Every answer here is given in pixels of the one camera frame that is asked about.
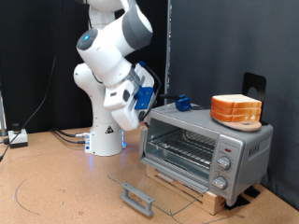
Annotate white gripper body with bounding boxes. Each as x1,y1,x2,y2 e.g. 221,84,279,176
111,63,156,132

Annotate blue small object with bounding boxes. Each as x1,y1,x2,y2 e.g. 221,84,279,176
159,92,209,112

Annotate glass oven door with handle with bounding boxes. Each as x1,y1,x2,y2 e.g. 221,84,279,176
107,157,209,217

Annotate silver oven knob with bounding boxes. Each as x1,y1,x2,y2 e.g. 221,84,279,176
217,156,233,171
212,175,228,190

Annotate silver toaster oven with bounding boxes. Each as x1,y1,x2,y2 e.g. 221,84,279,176
138,102,275,207

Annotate vertical metal pole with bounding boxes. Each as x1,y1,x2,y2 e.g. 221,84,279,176
166,0,173,105

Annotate round wooden cutting board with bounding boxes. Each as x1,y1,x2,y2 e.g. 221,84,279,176
209,115,263,133

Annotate slotted wooden block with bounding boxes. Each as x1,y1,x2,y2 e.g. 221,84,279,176
145,164,227,217

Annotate white box with black button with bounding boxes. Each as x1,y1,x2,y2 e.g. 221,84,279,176
7,122,29,148

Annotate black metal bookend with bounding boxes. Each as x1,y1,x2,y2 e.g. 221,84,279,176
242,72,269,126

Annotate black foam pad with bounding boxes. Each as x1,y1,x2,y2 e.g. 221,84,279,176
244,186,261,199
223,194,251,211

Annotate blue printed camera mount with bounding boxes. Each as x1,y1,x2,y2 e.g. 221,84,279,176
134,60,156,110

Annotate wire oven rack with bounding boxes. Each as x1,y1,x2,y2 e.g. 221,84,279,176
147,129,217,171

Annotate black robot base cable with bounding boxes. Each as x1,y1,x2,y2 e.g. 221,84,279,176
50,126,92,138
54,132,88,145

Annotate black hanging cable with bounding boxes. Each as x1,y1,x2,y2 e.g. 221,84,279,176
0,0,68,162

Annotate metal frame post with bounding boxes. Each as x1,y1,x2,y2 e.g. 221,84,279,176
0,90,7,137

